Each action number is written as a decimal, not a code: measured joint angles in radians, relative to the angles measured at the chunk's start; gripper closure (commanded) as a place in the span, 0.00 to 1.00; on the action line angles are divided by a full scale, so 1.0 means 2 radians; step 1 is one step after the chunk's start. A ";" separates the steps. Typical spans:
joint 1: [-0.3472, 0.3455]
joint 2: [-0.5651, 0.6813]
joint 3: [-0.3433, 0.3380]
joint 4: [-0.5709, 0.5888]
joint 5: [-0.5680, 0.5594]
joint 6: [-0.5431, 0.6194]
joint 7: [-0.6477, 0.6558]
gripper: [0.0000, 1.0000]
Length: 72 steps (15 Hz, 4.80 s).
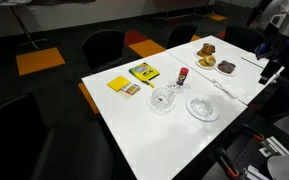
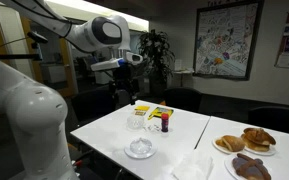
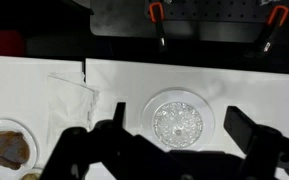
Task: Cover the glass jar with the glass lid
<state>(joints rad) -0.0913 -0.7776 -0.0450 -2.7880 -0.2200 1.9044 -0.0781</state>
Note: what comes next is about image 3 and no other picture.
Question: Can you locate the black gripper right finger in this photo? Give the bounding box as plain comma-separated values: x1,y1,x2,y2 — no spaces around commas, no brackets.
223,105,289,180

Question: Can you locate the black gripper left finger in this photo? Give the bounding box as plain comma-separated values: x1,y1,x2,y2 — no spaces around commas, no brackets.
38,101,172,180

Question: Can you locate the cut crystal glass jar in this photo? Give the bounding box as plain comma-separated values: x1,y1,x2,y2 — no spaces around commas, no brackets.
152,101,204,149

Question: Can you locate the clear round glass lid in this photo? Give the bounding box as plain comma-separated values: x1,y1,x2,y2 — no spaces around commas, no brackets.
140,87,216,153

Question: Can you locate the white paper napkin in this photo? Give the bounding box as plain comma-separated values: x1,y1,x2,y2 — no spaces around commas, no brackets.
46,71,101,146

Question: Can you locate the white round plate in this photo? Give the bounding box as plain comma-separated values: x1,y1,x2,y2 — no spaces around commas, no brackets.
0,118,39,172
19,167,45,180

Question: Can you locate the golden croissant bread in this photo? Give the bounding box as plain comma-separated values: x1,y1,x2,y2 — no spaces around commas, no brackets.
21,171,40,180

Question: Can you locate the dark brown crossed bread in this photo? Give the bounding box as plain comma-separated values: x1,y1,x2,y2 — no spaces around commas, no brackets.
0,130,31,171

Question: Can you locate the orange black clamp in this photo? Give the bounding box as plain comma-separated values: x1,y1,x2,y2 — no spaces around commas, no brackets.
256,4,289,54
148,1,169,52

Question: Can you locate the black perforated breadboard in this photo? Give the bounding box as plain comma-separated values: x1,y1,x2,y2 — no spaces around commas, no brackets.
143,0,289,24

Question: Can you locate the grey metal base plate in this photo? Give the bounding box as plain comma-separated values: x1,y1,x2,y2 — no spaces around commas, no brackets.
89,0,268,44

